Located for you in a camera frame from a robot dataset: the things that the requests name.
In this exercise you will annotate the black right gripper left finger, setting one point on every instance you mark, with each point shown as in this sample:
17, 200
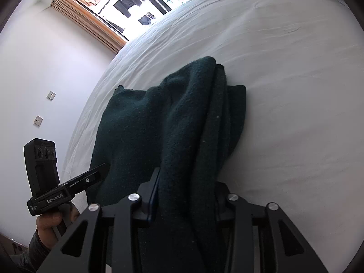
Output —
105, 233

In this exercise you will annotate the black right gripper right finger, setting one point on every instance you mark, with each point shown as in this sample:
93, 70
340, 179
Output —
262, 238

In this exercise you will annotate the dark green knit sweater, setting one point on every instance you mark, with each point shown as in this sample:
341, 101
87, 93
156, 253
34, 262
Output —
187, 127

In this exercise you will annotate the person left hand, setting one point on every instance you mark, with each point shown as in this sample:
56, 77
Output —
44, 228

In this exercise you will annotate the beige curtain left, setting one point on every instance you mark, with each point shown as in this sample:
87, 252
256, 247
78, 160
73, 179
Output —
91, 23

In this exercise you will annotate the white bed sheet mattress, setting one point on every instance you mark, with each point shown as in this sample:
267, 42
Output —
301, 62

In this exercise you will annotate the white wall socket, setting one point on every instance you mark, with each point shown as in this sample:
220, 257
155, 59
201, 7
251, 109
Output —
51, 95

